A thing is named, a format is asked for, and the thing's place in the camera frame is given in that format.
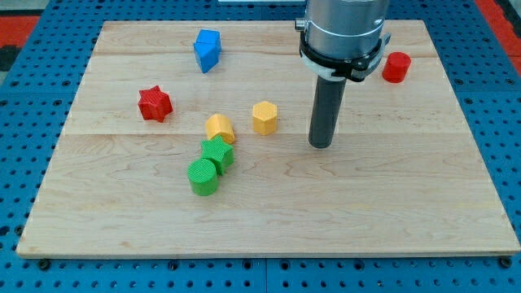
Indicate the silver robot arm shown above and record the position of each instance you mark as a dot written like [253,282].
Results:
[340,41]

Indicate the blue cube block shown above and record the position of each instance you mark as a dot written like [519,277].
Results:
[209,37]

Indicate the blue triangular block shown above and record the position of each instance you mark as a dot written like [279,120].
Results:
[207,55]

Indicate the green cylinder block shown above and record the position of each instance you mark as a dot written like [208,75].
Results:
[202,175]

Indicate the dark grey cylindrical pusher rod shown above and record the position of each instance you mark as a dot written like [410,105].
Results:
[327,101]

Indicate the red cylinder block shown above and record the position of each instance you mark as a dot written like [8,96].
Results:
[396,67]

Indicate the yellow hexagon block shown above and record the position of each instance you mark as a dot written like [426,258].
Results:
[265,118]

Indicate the yellow rounded block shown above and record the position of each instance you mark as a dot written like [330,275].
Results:
[220,125]

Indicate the green star block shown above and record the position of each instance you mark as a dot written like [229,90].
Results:
[219,152]

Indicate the wooden board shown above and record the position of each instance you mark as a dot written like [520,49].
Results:
[403,176]

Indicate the red star block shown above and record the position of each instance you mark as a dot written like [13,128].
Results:
[154,104]

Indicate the black gripper mount ring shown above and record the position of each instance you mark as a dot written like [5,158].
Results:
[340,69]

